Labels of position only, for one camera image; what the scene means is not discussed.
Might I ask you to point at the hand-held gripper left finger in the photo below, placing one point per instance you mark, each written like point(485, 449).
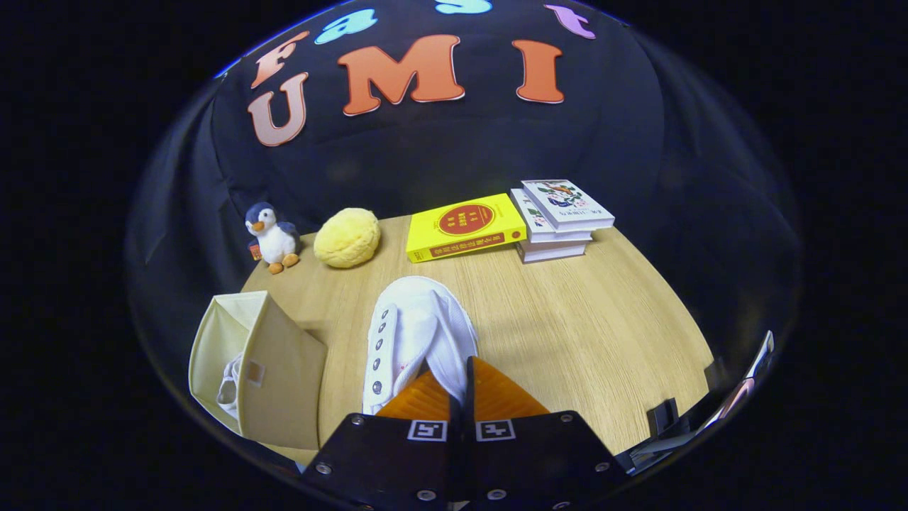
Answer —
point(383, 461)

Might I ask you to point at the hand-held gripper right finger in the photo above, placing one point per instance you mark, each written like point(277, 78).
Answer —
point(539, 461)

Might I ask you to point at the beige fabric storage box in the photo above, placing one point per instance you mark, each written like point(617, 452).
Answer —
point(284, 383)

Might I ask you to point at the white canvas shoe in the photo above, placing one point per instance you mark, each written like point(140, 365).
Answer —
point(418, 319)
point(228, 390)

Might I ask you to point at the round yellow plush toy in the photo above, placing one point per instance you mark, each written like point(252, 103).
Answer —
point(347, 238)

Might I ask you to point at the penguin plush toy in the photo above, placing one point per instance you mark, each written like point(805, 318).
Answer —
point(275, 241)

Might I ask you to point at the yellow book red circle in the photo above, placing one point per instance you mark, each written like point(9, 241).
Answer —
point(464, 227)

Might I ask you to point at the white book floral cover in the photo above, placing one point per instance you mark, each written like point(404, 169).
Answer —
point(567, 202)

